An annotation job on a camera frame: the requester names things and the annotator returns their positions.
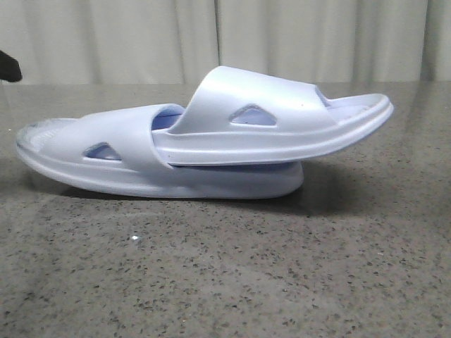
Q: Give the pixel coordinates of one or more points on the light blue slipper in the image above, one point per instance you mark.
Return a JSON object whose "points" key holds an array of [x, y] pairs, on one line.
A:
{"points": [[238, 117], [114, 152]]}

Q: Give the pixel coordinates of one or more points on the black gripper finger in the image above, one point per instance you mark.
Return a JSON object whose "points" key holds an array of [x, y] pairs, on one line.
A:
{"points": [[9, 68]]}

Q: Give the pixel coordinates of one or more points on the pale green curtain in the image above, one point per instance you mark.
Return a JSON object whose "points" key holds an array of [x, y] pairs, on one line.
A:
{"points": [[169, 42]]}

